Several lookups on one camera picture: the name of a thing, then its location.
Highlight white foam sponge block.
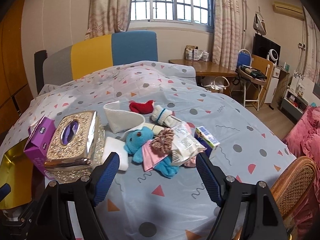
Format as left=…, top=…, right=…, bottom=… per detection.
left=101, top=137, right=129, bottom=172

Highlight white plastic snack packet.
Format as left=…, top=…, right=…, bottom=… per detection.
left=171, top=124, right=205, bottom=166

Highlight green white tissue pack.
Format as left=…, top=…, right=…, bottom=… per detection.
left=195, top=126, right=220, bottom=148

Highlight pink towel blue band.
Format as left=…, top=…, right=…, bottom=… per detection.
left=184, top=140, right=214, bottom=167

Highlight wicker rattan chair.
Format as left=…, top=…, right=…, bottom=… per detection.
left=270, top=155, right=318, bottom=222

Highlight gold metal tin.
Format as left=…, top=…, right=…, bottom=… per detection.
left=0, top=139, right=34, bottom=210

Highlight gold ornate tissue box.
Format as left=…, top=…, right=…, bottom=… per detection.
left=44, top=111, right=105, bottom=184

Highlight purple cardboard box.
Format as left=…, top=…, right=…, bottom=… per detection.
left=24, top=116, right=56, bottom=179

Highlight pink ruffled blanket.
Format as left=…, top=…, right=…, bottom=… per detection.
left=283, top=106, right=319, bottom=239

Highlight blue plush toy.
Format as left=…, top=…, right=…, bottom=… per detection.
left=124, top=127, right=179, bottom=179

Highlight pink cloth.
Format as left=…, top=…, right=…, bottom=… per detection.
left=142, top=140, right=168, bottom=172

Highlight low shelf with items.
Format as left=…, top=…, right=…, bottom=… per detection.
left=280, top=72, right=319, bottom=121

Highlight brown patterned scrunchie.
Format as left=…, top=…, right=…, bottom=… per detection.
left=150, top=128, right=175, bottom=155

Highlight wooden board panel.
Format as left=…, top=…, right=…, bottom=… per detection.
left=246, top=55, right=273, bottom=111

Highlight cream rolled cloth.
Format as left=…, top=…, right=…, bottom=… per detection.
left=143, top=122, right=164, bottom=135

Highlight white folding stool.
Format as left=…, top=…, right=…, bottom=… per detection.
left=236, top=66, right=267, bottom=111

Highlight white handbag under desk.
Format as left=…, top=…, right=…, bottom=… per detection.
left=201, top=76, right=230, bottom=93

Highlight white sock blue stripe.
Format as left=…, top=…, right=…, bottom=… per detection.
left=151, top=105, right=182, bottom=128

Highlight red knitted sock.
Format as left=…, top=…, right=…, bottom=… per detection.
left=129, top=100, right=154, bottom=114

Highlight blue folding chair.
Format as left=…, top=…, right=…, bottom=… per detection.
left=236, top=49, right=252, bottom=68

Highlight wooden desk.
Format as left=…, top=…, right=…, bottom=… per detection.
left=169, top=60, right=237, bottom=96

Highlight white round fan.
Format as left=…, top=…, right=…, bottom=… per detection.
left=267, top=49, right=278, bottom=63

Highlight grey yellow blue sofa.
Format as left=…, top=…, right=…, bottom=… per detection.
left=34, top=30, right=158, bottom=93

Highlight black monitor screen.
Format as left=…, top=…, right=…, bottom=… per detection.
left=252, top=33, right=281, bottom=64

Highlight bottles and boxes on desk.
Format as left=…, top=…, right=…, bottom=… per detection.
left=184, top=45, right=209, bottom=62

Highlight garment steamer stand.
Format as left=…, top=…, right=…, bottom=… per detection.
left=241, top=0, right=267, bottom=51

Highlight white air conditioner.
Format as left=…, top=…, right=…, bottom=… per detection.
left=272, top=1, right=305, bottom=21

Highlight left patterned curtain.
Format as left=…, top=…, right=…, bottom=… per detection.
left=85, top=0, right=131, bottom=40

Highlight patterned curtain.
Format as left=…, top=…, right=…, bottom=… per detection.
left=85, top=0, right=131, bottom=40
left=212, top=0, right=240, bottom=70

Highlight right patterned curtain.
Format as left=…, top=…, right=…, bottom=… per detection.
left=212, top=0, right=240, bottom=70

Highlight barred window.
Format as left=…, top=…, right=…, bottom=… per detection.
left=130, top=0, right=213, bottom=28

